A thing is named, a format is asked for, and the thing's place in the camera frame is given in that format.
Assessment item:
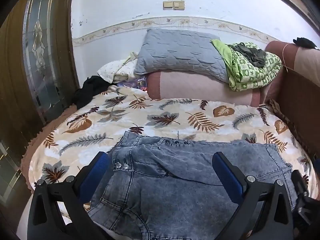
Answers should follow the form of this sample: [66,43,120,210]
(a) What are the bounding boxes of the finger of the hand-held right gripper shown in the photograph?
[291,172,310,203]

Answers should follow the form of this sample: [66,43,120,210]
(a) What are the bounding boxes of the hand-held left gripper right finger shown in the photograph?
[212,151,293,240]

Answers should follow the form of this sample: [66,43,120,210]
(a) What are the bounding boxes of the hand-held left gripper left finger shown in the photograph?
[27,151,112,240]

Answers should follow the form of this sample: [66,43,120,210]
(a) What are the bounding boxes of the grey washed denim pants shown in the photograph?
[87,131,298,240]

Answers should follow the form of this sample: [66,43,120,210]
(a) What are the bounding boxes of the brown frilled bed sheet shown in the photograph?
[20,104,78,193]

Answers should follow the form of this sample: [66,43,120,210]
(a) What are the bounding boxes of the leaf printed blanket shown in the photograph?
[29,85,318,220]

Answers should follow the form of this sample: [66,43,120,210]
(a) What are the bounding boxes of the black cloth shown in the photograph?
[72,76,112,109]

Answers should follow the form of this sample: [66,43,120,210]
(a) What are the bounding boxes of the brown headboard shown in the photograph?
[265,66,320,160]

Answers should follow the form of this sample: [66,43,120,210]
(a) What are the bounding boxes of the pink brown fuzzy blanket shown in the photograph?
[146,71,265,108]

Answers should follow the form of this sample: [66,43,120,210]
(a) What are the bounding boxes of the colourful plastic packet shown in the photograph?
[116,76,149,90]

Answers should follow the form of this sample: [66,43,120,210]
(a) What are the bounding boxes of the green patterned blanket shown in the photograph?
[211,39,282,92]

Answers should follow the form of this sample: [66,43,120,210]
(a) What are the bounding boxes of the white printed cloth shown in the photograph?
[97,52,139,84]

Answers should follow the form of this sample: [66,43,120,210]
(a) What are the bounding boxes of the beige pink cover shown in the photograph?
[264,40,320,88]

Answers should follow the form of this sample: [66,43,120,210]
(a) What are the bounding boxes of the dark olive garment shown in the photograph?
[234,42,267,68]

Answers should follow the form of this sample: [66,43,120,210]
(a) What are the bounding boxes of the wooden door with leaded glass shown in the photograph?
[0,0,80,230]

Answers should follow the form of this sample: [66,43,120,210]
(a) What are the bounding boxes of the grey quilted pillow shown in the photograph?
[134,28,232,84]

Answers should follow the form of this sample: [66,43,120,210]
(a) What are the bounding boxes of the small black item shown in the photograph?
[293,37,318,49]

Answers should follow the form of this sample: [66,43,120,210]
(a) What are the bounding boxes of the thin beige cord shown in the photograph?
[282,43,294,72]

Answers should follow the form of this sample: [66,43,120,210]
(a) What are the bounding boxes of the beige double light switch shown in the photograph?
[163,1,185,11]

